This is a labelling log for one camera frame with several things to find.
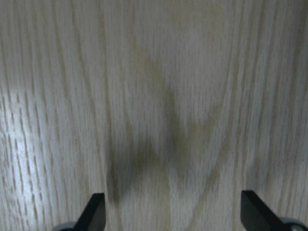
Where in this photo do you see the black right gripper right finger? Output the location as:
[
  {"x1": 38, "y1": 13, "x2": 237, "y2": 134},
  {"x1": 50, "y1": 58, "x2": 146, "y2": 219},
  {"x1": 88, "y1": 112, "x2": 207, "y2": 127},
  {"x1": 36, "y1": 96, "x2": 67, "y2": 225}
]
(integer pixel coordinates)
[{"x1": 241, "y1": 190, "x2": 288, "y2": 231}]

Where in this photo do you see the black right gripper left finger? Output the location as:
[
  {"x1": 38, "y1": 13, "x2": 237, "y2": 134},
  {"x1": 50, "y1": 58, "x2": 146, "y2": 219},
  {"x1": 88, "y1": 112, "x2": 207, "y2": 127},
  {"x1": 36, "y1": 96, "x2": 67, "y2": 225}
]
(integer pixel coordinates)
[{"x1": 73, "y1": 193, "x2": 106, "y2": 231}]

